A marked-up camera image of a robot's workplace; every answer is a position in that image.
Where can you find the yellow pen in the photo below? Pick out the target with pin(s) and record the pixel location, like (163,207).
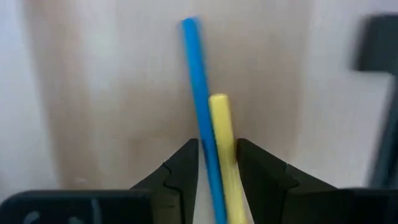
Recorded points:
(224,140)

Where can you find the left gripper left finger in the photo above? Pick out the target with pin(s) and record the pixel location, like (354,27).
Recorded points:
(180,174)

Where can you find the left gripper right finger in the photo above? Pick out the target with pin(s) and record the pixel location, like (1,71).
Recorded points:
(267,186)

